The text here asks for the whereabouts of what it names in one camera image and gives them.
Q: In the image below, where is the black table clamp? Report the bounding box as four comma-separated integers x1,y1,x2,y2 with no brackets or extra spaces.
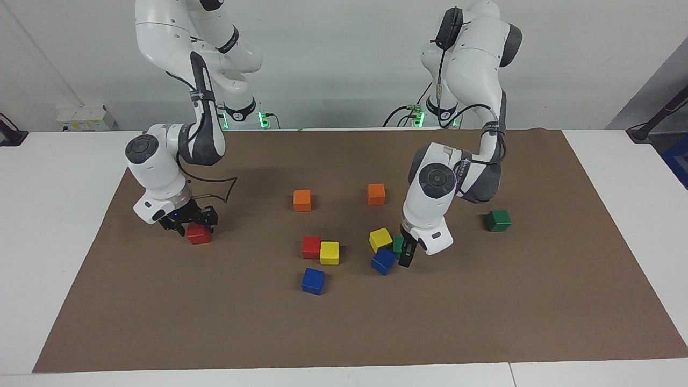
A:
0,113,28,147

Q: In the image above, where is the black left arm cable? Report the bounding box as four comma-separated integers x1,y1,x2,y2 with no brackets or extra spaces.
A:
433,5,508,164

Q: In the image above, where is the white box with yellow labels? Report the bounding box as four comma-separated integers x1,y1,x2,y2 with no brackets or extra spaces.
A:
56,105,116,132

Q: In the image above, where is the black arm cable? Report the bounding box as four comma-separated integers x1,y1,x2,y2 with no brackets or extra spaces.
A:
433,5,508,164
164,35,238,204

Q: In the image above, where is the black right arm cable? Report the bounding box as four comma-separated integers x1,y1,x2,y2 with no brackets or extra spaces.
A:
164,35,238,204

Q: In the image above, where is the blue crate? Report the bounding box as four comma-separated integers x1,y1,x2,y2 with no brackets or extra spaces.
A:
662,134,688,190

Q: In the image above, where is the brown paper table mat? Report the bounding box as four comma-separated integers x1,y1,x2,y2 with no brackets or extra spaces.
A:
32,129,688,373

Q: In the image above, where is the blue wooden cube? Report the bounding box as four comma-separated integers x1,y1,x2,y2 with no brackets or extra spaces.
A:
371,247,397,276
301,268,326,295

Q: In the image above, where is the black base power cable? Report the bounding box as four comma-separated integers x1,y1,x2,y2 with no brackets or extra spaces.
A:
383,81,433,128
203,105,224,131

